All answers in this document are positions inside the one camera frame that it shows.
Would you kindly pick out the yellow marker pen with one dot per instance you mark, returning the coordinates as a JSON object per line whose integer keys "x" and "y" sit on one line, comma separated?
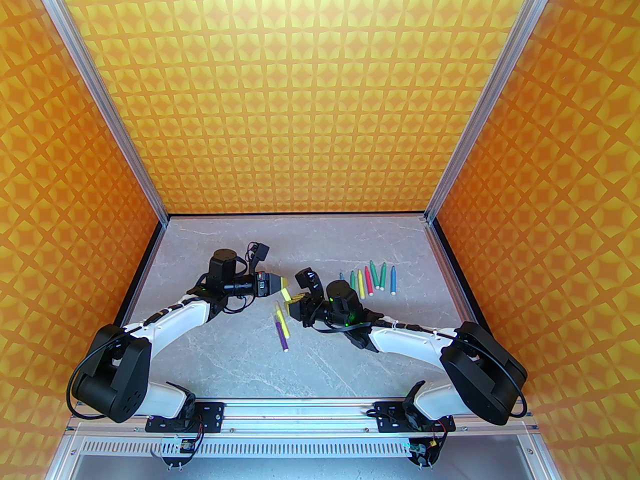
{"x": 360, "y": 282}
{"x": 286, "y": 295}
{"x": 281, "y": 320}

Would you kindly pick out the green marker pen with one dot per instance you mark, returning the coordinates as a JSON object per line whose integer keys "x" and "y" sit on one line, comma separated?
{"x": 383, "y": 275}
{"x": 352, "y": 278}
{"x": 375, "y": 274}

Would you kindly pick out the purple marker pen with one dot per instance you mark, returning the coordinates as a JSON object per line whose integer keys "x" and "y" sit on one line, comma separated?
{"x": 283, "y": 338}

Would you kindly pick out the red marker pen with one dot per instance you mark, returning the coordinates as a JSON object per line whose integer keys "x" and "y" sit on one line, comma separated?
{"x": 368, "y": 280}

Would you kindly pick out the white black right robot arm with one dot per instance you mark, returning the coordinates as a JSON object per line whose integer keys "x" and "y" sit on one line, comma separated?
{"x": 405, "y": 340}

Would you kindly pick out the black table edge strip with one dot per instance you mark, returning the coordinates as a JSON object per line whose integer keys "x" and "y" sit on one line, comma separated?
{"x": 300, "y": 214}

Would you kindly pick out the grey metal lower panel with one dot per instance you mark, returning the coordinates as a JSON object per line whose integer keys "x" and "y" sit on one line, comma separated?
{"x": 300, "y": 469}

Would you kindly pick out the small circuit board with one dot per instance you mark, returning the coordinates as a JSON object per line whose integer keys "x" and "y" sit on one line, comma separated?
{"x": 178, "y": 449}
{"x": 422, "y": 450}

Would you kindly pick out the black silver table side rail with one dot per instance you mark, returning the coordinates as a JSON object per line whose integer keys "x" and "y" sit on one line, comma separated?
{"x": 450, "y": 263}
{"x": 147, "y": 263}

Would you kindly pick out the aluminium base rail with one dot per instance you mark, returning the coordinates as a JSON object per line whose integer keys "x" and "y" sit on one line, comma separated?
{"x": 300, "y": 413}

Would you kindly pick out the aluminium frame post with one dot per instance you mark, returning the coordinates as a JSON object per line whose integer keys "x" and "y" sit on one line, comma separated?
{"x": 486, "y": 98}
{"x": 103, "y": 98}

